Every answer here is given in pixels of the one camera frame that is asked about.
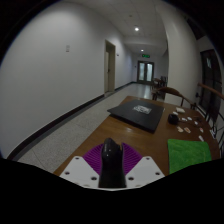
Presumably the black closed laptop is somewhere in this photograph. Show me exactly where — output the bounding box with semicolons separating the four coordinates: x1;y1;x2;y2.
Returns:
106;99;166;134

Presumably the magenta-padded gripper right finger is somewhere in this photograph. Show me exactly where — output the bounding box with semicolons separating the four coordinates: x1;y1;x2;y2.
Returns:
121;142;166;189

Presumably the beige side door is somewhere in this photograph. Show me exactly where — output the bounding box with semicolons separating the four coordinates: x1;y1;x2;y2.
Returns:
103;39;117;95

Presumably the black computer mouse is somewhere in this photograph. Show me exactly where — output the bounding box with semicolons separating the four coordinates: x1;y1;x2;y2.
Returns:
97;137;128;190

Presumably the dark framed window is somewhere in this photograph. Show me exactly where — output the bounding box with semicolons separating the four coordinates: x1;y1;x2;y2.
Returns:
199;49;224;121

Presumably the glazed double door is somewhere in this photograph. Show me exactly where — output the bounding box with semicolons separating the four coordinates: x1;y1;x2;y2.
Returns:
136;60;156;85

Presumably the small black box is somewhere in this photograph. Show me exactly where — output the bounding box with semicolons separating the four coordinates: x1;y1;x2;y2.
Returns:
167;113;180;126

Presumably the green mouse pad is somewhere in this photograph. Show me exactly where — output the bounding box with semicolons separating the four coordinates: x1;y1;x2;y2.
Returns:
167;138;213;175

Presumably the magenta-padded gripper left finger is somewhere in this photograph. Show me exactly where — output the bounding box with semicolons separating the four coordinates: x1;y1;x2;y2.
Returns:
59;142;105;189

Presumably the wood-topped metal railing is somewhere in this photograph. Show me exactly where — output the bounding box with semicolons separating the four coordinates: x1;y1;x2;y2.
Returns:
195;82;224;151

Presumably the wooden chair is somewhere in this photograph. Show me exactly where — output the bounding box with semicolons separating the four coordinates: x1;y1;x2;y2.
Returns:
152;86;198;110

